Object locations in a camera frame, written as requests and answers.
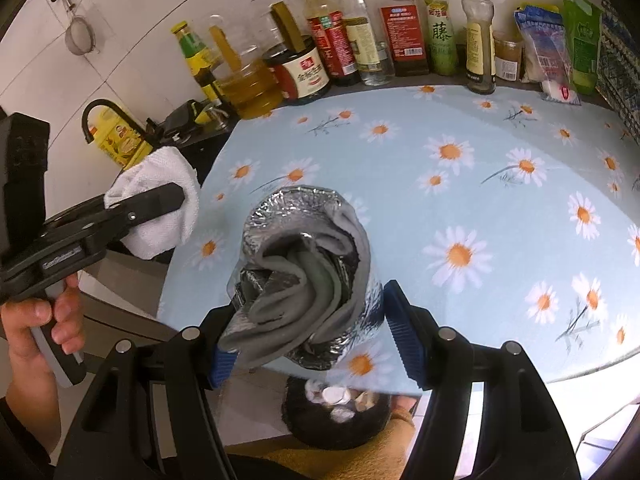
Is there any green yellow label bottle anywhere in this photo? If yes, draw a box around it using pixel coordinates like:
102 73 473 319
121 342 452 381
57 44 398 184
171 21 222 106

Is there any patterned blue fabric curtain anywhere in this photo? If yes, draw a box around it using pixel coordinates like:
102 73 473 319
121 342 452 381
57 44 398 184
597 0 639 143

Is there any small bottle yellow cap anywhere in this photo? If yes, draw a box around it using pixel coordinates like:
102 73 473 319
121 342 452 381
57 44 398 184
461 0 496 94

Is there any green pepper oil bottle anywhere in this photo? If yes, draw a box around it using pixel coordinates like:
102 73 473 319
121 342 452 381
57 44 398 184
423 0 459 76

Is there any large cooking oil jug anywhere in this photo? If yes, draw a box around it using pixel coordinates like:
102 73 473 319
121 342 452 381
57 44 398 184
194 8 283 120

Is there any person's left hand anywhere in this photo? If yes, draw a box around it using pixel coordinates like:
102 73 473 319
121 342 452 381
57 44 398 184
1 274 85 364

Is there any soy sauce jug red label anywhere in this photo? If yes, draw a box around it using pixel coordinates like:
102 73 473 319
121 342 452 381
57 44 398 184
262 1 331 105

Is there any daisy print blue table mat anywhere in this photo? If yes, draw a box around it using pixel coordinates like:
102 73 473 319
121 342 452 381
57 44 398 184
157 86 639 396

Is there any yellow dish soap box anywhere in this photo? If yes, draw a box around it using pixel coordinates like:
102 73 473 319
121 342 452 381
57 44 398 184
89 108 153 170

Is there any silver foil with grey cloth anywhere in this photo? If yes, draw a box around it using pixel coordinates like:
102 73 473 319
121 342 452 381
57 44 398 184
220 185 383 372

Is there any green seasoning bag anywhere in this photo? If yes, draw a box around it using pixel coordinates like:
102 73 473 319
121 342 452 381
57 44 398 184
562 0 602 96

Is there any metal soap dispenser pump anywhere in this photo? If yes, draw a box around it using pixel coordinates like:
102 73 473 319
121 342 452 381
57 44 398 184
198 100 236 129

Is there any clear bottle red label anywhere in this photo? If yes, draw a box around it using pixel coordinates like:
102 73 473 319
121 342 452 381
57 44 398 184
375 0 428 77

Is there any metal strainer on wall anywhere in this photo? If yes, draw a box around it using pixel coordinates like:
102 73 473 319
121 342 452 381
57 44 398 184
50 0 96 56

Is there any white towel cloth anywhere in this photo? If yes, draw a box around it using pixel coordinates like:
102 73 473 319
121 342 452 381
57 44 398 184
103 146 200 260

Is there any clear vinegar bottle beige label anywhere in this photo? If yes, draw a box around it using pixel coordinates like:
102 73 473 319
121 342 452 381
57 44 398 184
341 0 395 87

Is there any person's left forearm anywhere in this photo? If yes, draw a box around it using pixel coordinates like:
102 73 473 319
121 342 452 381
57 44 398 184
6 347 62 454

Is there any small glass jar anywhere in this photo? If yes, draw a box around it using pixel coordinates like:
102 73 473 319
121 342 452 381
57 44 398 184
494 32 523 82

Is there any red label sauce bottle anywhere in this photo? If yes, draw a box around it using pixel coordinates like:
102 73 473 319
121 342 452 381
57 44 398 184
304 0 360 87

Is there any black faucet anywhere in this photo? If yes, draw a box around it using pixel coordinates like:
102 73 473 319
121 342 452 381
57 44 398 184
80 99 148 144

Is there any black trash bin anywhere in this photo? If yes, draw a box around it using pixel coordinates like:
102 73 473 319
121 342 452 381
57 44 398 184
281 377 392 451

